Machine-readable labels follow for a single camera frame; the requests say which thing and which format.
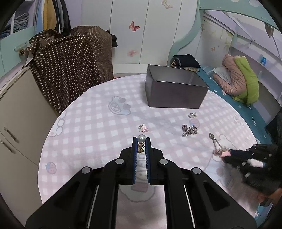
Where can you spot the brown dotted cloth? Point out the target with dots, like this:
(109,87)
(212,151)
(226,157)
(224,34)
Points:
(64,67)

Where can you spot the hanging clothes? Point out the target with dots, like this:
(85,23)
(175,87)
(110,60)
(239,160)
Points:
(52,14)

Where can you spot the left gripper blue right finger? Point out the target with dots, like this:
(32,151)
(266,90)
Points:
(148,150)

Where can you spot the beige cabinet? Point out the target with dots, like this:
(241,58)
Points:
(26,119)

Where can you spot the blue box on shelf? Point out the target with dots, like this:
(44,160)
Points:
(262,60)

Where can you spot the right hand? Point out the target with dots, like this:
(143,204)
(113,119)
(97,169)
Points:
(274,198)

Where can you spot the grey metal box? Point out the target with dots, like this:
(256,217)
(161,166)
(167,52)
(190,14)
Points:
(170,87)

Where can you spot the pink checked tablecloth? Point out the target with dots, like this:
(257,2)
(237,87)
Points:
(105,119)

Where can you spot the teal bunk bed frame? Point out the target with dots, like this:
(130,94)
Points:
(266,11)

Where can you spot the small pink flower charm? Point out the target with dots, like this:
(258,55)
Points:
(143,128)

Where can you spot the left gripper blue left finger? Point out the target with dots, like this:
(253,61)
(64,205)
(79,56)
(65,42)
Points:
(134,155)

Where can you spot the teal bed sheet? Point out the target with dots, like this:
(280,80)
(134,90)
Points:
(250,114)

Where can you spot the folded dark clothes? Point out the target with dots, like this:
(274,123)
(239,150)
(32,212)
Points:
(184,61)

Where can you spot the pink charm jewelry cluster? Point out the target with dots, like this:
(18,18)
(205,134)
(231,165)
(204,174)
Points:
(219,150)

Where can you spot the pearl earring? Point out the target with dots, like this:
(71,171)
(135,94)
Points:
(141,143)

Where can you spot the pink padded jacket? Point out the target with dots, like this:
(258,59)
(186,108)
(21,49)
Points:
(237,85)

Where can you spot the white board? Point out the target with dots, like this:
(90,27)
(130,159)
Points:
(129,68)

